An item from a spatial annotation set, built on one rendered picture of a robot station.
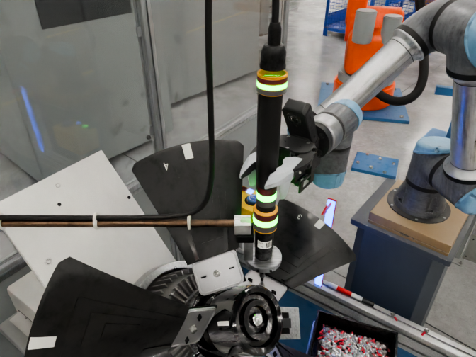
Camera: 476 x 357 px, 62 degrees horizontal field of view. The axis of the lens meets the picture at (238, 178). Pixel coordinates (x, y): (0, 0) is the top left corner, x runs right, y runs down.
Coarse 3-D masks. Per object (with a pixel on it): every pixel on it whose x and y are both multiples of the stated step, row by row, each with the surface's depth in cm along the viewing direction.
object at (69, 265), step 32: (64, 288) 52; (96, 288) 54; (128, 288) 57; (64, 320) 53; (96, 320) 55; (128, 320) 58; (160, 320) 62; (32, 352) 52; (64, 352) 54; (96, 352) 57; (128, 352) 61; (160, 352) 66
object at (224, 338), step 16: (240, 288) 70; (256, 288) 71; (192, 304) 74; (208, 304) 75; (224, 304) 69; (240, 304) 67; (256, 304) 70; (272, 304) 72; (224, 320) 67; (240, 320) 67; (272, 320) 71; (208, 336) 73; (224, 336) 67; (240, 336) 65; (256, 336) 68; (272, 336) 70; (208, 352) 73; (224, 352) 70; (240, 352) 66; (256, 352) 66
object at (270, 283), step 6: (252, 270) 84; (246, 276) 83; (252, 276) 83; (258, 276) 83; (246, 282) 81; (252, 282) 81; (258, 282) 81; (264, 282) 81; (270, 282) 81; (276, 282) 81; (270, 288) 80; (276, 288) 80; (282, 288) 80; (276, 294) 79; (282, 294) 79
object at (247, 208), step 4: (248, 188) 128; (244, 192) 126; (244, 196) 125; (244, 200) 123; (244, 204) 121; (248, 204) 121; (252, 204) 121; (244, 208) 120; (248, 208) 119; (252, 208) 119; (244, 212) 120; (248, 212) 119; (252, 212) 118; (252, 216) 119; (252, 220) 120
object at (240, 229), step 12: (240, 216) 71; (240, 228) 70; (252, 228) 72; (240, 240) 70; (252, 240) 70; (252, 252) 73; (276, 252) 76; (252, 264) 73; (264, 264) 73; (276, 264) 73
